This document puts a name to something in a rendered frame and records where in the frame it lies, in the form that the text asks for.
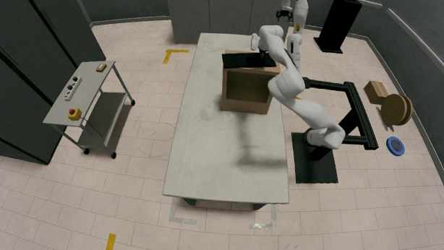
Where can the tan open-front wooden cabinet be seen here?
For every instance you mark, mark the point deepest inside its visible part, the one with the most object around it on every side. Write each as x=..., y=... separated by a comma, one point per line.
x=249, y=84

